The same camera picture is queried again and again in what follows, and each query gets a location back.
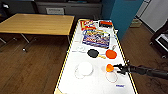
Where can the brown cardboard box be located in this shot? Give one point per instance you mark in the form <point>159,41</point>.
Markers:
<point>135,22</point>

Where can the red bowl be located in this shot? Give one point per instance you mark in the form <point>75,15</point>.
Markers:
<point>106,24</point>

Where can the light grey chair backrest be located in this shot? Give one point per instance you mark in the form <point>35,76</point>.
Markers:
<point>55,10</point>

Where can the yellow wooden table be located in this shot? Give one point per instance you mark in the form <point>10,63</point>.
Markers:
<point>36,24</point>

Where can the yellow air hockey gaming table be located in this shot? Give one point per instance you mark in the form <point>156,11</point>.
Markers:
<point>96,83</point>

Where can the red and white game box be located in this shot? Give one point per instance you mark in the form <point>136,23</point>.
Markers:
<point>87,24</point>

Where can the white bowl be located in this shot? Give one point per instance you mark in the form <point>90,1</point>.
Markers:
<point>84,69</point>

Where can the black wheeled cart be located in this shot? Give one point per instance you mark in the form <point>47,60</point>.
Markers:
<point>161,38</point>

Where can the orange bowl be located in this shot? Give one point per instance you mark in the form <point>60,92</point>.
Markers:
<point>110,53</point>

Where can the yellow cup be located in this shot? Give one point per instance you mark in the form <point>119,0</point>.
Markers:
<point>109,68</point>

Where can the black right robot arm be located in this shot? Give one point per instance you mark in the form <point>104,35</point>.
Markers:
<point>148,71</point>

